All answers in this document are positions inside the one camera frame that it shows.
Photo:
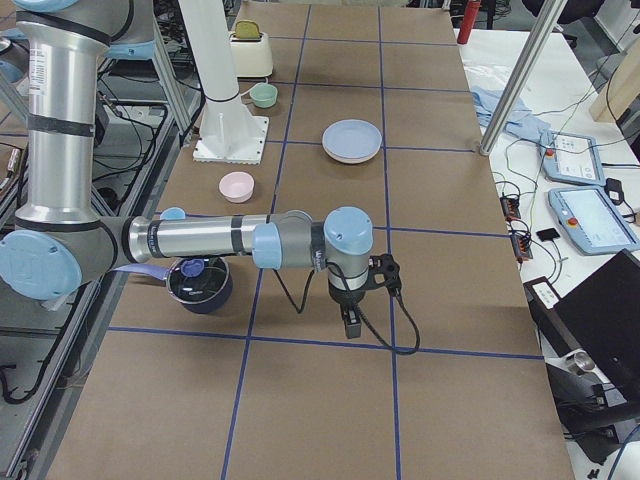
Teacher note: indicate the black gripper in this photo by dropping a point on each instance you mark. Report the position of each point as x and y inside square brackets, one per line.
[346, 299]

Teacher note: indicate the pink plate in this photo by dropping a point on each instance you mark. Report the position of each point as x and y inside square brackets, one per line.
[351, 160]

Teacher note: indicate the light blue plate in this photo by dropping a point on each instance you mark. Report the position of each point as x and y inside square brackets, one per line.
[352, 137]

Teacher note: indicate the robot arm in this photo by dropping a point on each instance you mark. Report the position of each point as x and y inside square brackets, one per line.
[61, 243]

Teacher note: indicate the dark blue pot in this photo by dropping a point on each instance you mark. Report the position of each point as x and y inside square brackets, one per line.
[160, 273]

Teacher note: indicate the glass pot lid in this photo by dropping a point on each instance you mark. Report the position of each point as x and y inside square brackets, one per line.
[195, 281]

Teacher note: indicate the pink bowl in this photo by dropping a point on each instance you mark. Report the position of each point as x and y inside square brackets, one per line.
[236, 187]

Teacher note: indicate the small circuit board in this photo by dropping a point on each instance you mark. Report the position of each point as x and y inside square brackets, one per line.
[510, 208]

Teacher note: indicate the light blue cup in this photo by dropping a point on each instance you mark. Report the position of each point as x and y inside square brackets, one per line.
[172, 213]

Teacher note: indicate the green bowl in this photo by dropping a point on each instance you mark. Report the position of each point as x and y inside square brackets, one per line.
[263, 95]

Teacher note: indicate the black laptop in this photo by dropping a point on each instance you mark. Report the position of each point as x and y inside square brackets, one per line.
[599, 316]

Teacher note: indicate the lower teach pendant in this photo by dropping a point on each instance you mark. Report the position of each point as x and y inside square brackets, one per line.
[591, 220]

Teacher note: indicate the teach pendant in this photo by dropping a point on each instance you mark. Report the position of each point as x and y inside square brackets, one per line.
[591, 220]
[571, 158]

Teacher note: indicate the upper teach pendant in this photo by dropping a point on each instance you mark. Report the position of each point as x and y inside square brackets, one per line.
[571, 158]

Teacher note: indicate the clear plastic bag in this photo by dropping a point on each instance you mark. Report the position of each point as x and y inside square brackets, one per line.
[486, 75]

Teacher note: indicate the cream toaster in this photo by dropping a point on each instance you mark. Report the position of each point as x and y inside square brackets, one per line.
[252, 57]

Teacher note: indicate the toast slice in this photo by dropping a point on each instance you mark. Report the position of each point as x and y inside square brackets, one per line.
[247, 30]

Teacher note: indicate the red bottle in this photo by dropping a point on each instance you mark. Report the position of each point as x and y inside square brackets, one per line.
[468, 21]

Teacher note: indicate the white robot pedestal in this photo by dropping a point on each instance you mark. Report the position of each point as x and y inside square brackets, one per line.
[228, 132]

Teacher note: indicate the aluminium frame post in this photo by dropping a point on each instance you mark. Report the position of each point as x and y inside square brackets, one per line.
[527, 59]

